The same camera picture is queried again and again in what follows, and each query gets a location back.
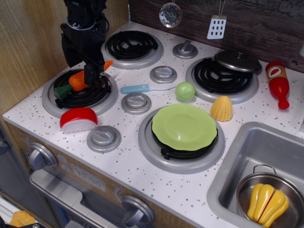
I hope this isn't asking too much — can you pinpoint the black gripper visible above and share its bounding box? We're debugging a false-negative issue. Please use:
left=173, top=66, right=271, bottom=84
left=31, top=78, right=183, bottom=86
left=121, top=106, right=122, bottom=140
left=60, top=22, right=106, bottom=85

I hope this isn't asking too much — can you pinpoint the orange toy carrot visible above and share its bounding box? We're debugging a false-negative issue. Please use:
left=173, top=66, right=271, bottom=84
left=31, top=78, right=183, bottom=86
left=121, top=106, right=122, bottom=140
left=54, top=60, right=114, bottom=101

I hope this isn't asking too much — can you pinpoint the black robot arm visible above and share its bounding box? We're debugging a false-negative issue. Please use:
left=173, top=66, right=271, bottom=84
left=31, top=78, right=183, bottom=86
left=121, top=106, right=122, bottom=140
left=60, top=0, right=109, bottom=85

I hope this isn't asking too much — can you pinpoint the green plastic plate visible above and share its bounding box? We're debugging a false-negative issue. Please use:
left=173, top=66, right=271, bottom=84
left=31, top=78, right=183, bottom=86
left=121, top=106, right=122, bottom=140
left=152, top=104, right=218, bottom=151

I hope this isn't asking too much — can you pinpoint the black front-left burner coil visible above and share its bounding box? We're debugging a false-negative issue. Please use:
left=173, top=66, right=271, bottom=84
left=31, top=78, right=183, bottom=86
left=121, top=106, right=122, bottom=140
left=53, top=69, right=112, bottom=109

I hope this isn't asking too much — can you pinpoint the black back-left burner coil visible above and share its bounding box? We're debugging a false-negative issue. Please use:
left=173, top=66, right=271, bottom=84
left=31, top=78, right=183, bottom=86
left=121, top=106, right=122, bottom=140
left=105, top=31, right=158, bottom=60

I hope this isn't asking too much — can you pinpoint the silver stovetop knob middle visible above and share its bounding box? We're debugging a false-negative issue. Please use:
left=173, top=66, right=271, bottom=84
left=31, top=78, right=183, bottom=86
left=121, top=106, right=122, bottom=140
left=121, top=93, right=152, bottom=115

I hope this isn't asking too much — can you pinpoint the silver stovetop knob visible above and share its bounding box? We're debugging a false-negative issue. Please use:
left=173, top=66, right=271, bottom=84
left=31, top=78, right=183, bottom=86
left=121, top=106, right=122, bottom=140
left=172, top=40, right=198, bottom=59
left=86, top=126, right=121, bottom=153
left=150, top=66, right=177, bottom=84
left=121, top=93, right=152, bottom=115

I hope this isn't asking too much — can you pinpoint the silver stovetop knob front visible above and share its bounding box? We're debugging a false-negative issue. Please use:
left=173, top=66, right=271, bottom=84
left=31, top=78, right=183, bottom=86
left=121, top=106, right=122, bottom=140
left=86, top=126, right=121, bottom=153

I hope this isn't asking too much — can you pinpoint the silver stovetop knob upper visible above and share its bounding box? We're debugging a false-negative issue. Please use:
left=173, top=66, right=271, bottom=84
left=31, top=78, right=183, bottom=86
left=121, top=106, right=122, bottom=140
left=150, top=66, right=177, bottom=84

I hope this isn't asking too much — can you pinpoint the silver oven dial left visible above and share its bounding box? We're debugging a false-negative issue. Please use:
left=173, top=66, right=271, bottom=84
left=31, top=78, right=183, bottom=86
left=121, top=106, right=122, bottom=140
left=28, top=142, right=58, bottom=171

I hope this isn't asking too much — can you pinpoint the silver oven dial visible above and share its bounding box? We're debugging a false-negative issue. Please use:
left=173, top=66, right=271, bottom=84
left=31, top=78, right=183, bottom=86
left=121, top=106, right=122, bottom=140
left=121, top=195, right=155, bottom=228
left=28, top=142, right=58, bottom=171

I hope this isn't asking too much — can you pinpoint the hanging steel strainer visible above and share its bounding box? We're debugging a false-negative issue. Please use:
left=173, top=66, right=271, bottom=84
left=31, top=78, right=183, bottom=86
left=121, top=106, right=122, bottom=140
left=159, top=0, right=182, bottom=29

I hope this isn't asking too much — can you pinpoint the silver stovetop knob back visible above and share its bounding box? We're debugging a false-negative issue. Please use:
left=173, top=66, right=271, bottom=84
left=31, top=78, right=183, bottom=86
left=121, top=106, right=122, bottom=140
left=172, top=40, right=198, bottom=59

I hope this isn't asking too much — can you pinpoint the green toy apple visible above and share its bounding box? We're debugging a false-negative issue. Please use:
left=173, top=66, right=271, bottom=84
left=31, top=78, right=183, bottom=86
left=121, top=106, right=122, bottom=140
left=175, top=82, right=195, bottom=101

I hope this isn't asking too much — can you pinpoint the black front-right burner coil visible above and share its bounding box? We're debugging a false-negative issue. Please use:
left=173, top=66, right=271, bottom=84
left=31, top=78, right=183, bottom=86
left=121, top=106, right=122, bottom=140
left=149, top=120, right=219, bottom=160

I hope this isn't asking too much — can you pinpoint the black back-right burner coil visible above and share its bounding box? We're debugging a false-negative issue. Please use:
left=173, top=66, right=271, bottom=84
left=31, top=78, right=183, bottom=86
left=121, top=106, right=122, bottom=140
left=194, top=58, right=253, bottom=94

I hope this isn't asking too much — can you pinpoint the hanging white spatula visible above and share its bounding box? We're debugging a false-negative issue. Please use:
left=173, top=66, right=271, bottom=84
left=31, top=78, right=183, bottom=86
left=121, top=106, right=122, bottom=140
left=207, top=0, right=227, bottom=40

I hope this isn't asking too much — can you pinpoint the yellow toy corn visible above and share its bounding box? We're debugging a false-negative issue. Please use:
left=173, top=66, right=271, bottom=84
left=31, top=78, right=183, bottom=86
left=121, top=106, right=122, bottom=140
left=210, top=96, right=233, bottom=122

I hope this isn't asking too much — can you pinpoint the silver oven dial right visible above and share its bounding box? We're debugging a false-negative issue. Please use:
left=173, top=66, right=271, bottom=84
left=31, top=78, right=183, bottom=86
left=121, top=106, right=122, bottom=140
left=121, top=195, right=155, bottom=228

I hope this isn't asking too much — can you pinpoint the steel pot lid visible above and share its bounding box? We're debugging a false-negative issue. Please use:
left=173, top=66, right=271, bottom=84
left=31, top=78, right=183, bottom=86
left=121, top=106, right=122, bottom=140
left=215, top=50, right=261, bottom=72

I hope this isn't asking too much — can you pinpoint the orange toy on floor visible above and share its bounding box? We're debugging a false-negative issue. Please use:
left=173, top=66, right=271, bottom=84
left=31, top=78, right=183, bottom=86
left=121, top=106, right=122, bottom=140
left=9, top=211, right=36, bottom=228

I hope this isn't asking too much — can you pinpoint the silver toy sink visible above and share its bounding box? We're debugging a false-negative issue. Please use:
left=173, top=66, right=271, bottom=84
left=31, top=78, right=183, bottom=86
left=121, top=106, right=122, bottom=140
left=207, top=122, right=304, bottom=228

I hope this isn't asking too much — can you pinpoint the red ketchup bottle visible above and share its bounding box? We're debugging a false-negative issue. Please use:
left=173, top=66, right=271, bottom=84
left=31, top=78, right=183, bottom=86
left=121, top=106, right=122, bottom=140
left=266, top=61, right=289, bottom=110

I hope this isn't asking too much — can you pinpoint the yellow toy squash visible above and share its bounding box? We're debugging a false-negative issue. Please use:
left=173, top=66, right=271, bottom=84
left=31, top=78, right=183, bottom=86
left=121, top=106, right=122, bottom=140
left=247, top=183, right=289, bottom=228

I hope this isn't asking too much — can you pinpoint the small steel pot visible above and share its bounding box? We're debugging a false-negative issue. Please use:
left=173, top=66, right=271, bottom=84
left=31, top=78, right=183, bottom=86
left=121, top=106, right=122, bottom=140
left=236, top=164, right=304, bottom=228

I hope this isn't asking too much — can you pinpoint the blue handled toy knife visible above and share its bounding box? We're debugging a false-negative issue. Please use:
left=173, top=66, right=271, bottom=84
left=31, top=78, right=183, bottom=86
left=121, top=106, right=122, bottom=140
left=121, top=84, right=177, bottom=94

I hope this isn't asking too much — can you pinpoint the silver oven door handle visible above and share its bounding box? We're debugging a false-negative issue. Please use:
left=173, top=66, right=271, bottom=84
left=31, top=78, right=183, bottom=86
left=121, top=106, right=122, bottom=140
left=30, top=170, right=116, bottom=228

